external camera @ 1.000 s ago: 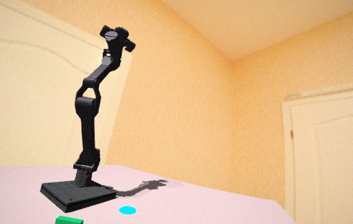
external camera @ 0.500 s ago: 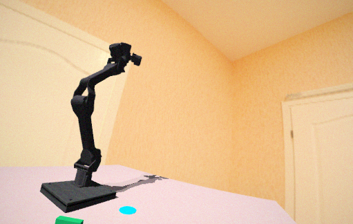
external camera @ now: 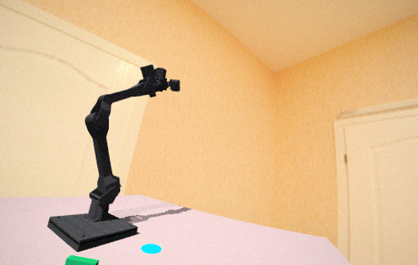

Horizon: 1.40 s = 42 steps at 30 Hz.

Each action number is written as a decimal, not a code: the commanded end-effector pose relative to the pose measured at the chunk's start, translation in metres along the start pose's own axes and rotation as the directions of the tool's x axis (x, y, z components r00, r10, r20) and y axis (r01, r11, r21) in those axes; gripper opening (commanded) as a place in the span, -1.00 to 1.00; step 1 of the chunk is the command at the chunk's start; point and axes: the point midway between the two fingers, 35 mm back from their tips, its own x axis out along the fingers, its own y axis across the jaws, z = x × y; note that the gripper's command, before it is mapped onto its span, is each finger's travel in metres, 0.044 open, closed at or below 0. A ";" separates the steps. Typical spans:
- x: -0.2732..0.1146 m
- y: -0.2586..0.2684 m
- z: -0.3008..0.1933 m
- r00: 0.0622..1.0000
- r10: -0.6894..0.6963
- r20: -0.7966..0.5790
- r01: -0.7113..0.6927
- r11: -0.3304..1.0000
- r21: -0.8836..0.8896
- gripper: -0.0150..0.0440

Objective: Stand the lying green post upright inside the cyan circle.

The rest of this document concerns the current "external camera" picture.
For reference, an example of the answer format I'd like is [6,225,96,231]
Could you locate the cyan circle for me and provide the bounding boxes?
[141,244,162,254]

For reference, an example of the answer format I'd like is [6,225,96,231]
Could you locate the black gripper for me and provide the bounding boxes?
[152,79,181,92]

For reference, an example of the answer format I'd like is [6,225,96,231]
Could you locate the green rectangular post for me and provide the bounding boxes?
[65,255,99,265]

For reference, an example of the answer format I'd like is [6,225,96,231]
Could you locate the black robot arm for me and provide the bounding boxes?
[84,65,167,222]

